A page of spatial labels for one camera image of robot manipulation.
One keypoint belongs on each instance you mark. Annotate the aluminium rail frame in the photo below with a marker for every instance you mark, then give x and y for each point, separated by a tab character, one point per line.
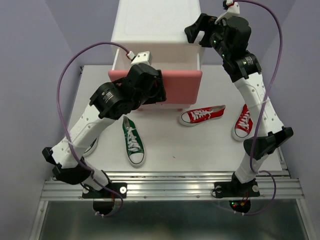
170	197

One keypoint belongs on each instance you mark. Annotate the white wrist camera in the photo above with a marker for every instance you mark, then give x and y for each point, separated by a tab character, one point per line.
140	58
232	9

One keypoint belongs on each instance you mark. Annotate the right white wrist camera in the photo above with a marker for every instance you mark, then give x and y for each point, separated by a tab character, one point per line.
232	9

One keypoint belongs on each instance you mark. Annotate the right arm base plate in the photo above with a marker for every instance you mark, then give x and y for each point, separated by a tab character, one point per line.
232	189

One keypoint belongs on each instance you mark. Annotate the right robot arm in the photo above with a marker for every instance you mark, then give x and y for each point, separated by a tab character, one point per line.
246	74

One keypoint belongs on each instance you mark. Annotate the white shoe cabinet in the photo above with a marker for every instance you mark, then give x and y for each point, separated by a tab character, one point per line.
158	26

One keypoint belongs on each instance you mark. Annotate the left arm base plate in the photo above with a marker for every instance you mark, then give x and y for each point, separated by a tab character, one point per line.
119	187

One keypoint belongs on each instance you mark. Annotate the green sneaker centre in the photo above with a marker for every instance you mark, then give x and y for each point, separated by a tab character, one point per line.
134	146

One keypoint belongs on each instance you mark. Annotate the green sneaker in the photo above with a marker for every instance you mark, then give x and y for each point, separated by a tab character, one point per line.
134	146
91	148

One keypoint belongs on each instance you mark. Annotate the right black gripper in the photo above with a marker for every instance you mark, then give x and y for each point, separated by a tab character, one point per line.
206	24

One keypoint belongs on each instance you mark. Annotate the red sneaker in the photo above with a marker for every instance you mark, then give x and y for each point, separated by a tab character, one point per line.
243	127
197	116

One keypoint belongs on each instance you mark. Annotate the green sneaker left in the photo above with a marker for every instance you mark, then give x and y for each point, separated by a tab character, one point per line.
91	148

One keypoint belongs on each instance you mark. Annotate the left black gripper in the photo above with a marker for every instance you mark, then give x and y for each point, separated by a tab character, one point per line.
159	94

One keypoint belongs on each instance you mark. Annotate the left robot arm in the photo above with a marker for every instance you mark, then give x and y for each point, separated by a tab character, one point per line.
106	105

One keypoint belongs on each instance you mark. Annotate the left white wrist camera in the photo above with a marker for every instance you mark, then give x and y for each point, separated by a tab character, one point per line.
140	58

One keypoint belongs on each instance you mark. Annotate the pink front drawer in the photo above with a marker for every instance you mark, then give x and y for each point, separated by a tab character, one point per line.
181	71

